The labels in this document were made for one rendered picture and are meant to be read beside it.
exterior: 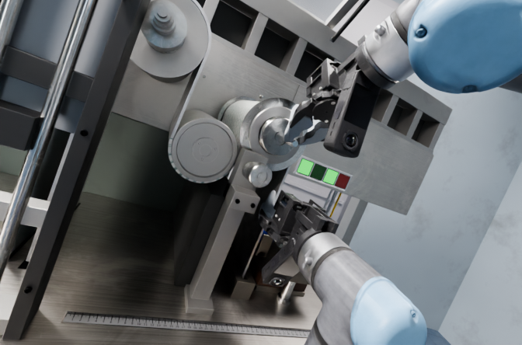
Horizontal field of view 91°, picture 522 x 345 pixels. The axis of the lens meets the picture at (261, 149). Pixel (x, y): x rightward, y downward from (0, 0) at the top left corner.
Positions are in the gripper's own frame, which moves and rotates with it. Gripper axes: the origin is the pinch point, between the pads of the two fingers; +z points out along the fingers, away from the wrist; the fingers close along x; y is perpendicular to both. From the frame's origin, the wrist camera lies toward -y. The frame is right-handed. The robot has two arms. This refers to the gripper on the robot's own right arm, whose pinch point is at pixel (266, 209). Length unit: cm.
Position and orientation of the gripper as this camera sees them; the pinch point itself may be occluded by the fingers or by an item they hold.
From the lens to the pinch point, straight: 58.4
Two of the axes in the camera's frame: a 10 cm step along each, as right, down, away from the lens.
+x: -8.7, -3.3, -3.8
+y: 3.8, -9.2, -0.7
